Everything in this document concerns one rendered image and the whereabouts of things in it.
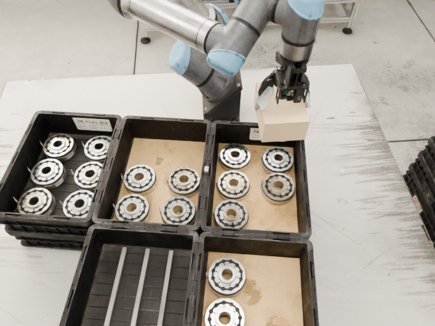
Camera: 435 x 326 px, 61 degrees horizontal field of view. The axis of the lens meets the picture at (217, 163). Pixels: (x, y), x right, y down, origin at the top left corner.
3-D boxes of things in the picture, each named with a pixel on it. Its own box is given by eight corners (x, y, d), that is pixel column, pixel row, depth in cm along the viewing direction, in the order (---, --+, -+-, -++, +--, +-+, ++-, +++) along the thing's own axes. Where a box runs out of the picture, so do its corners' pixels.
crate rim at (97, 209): (124, 119, 124) (123, 114, 122) (212, 124, 123) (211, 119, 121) (92, 226, 101) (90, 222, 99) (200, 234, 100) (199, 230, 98)
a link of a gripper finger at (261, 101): (249, 119, 97) (272, 97, 91) (246, 103, 100) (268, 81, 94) (258, 123, 98) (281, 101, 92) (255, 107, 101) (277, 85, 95)
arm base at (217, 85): (205, 83, 153) (188, 70, 147) (232, 61, 145) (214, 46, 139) (207, 108, 144) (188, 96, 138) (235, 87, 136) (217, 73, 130)
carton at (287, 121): (254, 100, 110) (256, 81, 104) (292, 98, 111) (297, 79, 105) (261, 142, 101) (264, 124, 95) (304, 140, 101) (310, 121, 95)
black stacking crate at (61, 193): (49, 132, 133) (36, 111, 124) (129, 138, 132) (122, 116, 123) (4, 233, 111) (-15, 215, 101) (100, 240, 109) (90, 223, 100)
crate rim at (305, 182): (212, 124, 123) (212, 119, 121) (301, 129, 122) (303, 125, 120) (200, 234, 100) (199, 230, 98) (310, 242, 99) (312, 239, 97)
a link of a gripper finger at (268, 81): (254, 94, 95) (277, 71, 89) (253, 89, 96) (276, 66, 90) (268, 100, 98) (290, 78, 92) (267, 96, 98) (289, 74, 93)
